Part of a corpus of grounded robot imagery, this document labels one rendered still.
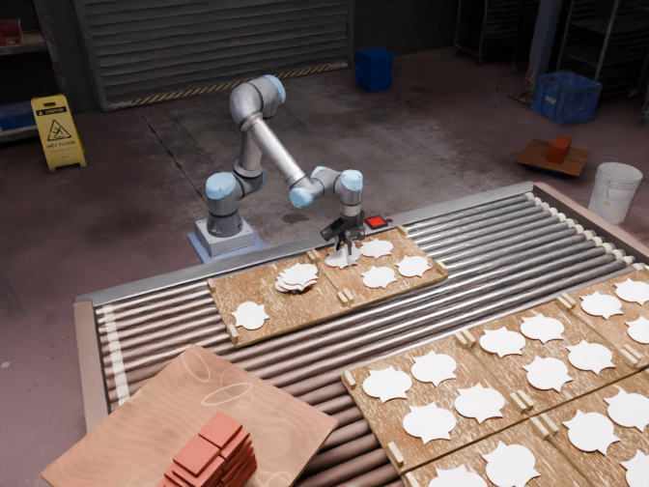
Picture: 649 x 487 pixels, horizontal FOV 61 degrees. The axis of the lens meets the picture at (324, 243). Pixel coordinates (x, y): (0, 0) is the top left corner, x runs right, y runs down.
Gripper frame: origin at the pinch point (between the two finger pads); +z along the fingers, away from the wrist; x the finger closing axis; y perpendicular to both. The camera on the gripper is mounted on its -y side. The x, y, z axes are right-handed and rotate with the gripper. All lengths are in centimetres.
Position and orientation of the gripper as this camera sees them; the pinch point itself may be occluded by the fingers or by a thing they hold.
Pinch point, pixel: (342, 257)
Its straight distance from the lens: 209.5
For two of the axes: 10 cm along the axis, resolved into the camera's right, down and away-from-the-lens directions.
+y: 9.0, -2.2, 3.7
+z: -0.3, 8.2, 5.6
